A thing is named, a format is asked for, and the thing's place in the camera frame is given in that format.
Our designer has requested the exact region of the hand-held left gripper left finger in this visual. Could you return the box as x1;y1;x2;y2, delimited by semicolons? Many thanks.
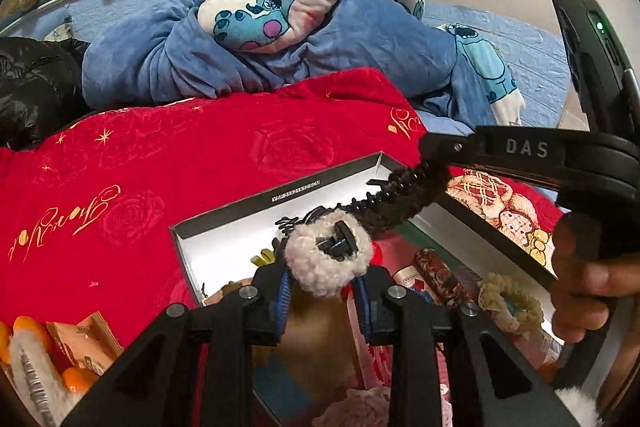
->
60;264;293;427

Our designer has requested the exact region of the dark brown fuzzy hair claw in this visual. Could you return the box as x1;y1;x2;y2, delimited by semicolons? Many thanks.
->
347;157;451;240

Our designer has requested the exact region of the monster printed cloth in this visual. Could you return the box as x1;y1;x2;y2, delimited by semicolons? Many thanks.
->
435;23;527;126

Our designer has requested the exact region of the white fuzzy hair clip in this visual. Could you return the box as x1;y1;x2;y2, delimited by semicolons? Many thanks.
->
285;204;376;299

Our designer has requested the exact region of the black hair claw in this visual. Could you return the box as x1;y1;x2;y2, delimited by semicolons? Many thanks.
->
274;206;326;240

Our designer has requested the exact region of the person's right hand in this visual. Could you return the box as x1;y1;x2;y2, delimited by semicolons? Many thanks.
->
550;212;640;344

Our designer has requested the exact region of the white fluffy item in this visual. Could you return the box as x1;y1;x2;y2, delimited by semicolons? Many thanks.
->
552;386;603;427

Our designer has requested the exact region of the pink knitted scrunchie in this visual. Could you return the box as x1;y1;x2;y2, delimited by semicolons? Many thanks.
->
311;386;392;427

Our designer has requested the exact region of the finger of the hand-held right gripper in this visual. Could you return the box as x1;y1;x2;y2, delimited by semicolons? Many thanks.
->
419;133;481;170
446;164;565;204

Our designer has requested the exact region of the peach snack packet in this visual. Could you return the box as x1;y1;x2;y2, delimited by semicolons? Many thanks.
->
46;311;125;375

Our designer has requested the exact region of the beige fur hair claw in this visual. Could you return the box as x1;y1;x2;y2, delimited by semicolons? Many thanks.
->
9;331;71;427

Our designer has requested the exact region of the black puffer jacket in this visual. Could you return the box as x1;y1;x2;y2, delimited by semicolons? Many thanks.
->
0;37;91;152

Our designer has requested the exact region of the yellow hair clip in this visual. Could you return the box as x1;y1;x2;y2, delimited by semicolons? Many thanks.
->
250;248;277;269

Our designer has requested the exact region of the white red tube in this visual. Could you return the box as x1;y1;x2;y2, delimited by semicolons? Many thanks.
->
391;269;423;295

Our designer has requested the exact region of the blue fleece blanket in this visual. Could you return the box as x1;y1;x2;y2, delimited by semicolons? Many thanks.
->
82;0;476;132

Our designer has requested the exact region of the red embroidered blanket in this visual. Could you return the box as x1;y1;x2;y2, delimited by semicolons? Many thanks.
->
0;67;566;427

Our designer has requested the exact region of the cream knitted scrunchie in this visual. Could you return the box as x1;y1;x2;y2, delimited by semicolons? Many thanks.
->
477;272;545;334

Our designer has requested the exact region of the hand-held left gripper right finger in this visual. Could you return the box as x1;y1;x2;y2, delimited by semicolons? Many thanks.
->
350;269;581;427

